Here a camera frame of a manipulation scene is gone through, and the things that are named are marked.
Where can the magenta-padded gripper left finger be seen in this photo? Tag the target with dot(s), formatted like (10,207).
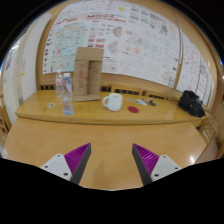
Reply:
(77,159)

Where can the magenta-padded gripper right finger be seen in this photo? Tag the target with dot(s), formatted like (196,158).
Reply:
(146,160)

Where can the clear white-capped water bottle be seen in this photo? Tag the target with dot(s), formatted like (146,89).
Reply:
(67,100)

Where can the clear red-labelled water bottle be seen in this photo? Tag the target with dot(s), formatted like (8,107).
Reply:
(58,85)

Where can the flat round red coaster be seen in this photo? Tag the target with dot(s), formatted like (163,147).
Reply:
(133,109)

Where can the small dark device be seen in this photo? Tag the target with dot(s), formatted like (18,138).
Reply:
(153,103)

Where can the white remote control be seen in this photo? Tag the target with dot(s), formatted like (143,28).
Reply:
(140,102)

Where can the dark pen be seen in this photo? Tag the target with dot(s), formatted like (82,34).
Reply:
(146,101)

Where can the small colourful sticker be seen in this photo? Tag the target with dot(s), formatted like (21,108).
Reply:
(51,105)

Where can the white ceramic mug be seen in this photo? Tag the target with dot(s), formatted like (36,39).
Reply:
(115,102)

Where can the wooden slatted chair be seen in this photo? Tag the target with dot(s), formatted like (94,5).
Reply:
(210,130)

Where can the black bag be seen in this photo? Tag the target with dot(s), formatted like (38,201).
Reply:
(190,103)

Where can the row of wooden chairs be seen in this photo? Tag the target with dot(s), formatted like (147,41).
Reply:
(128,90)

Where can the brown cardboard box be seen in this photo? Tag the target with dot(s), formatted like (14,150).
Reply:
(87,73)

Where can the narrow printed wall posters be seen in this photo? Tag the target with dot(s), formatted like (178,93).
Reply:
(195,70)

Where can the large printed wall posters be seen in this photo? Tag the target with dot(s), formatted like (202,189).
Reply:
(133,36)

